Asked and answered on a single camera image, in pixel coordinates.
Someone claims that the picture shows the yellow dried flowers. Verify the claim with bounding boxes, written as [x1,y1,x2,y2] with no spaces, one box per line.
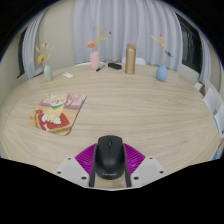
[35,42,55,67]

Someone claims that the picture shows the dark window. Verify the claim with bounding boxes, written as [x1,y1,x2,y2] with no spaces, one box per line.
[176,13,203,74]
[16,28,28,78]

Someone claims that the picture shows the blue vase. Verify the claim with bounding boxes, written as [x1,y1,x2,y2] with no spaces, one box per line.
[155,63,169,83]

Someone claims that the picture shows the gold drink bottle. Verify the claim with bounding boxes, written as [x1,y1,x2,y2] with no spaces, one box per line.
[124,42,137,75]

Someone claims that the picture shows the black box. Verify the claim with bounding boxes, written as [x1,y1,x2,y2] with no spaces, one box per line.
[107,62,123,71]

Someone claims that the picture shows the beige dried flowers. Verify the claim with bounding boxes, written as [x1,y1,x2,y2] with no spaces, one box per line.
[150,34,174,66]

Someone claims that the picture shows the green vase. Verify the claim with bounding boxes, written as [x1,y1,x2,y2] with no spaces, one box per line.
[43,64,54,82]

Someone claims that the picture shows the narrow white curtain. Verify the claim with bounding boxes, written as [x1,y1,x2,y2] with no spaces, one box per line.
[199,33,213,84]
[21,9,48,80]

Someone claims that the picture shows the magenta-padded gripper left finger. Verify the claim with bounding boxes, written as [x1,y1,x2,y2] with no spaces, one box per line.
[54,143,98,188]

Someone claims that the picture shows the black computer mouse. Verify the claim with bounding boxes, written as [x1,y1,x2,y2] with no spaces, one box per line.
[94,134,127,181]

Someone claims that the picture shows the wide white curtain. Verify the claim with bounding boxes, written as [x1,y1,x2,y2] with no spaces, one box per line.
[72,0,184,72]

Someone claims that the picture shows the cartoon print mouse pad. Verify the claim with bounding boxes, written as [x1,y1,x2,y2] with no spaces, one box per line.
[28,92,88,137]

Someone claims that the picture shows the pink vase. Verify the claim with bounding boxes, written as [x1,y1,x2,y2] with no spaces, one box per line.
[89,50,101,71]

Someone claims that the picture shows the white chair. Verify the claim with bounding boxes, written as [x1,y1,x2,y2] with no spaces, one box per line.
[121,56,147,66]
[74,61,92,67]

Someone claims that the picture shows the white and blue chairs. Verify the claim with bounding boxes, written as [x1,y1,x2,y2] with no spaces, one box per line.
[194,81,224,158]

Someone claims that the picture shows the orange dried flowers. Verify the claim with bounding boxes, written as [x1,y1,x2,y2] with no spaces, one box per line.
[85,27,113,53]

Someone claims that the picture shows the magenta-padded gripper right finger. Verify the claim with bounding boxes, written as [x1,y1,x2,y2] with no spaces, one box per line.
[123,143,167,188]

